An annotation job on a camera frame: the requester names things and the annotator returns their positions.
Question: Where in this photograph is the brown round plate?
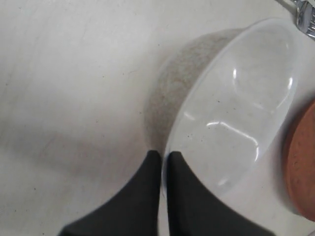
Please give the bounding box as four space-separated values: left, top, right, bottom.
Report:
282 100 315 221

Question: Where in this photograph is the silver metal fork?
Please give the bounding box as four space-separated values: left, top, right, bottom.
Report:
277 0 315 40

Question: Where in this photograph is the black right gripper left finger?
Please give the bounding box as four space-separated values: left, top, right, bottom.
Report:
59 150 162 236

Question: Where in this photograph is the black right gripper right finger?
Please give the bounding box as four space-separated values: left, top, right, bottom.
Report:
166 151 273 236

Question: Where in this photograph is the speckled white bowl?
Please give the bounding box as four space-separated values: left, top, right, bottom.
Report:
142 17 315 217

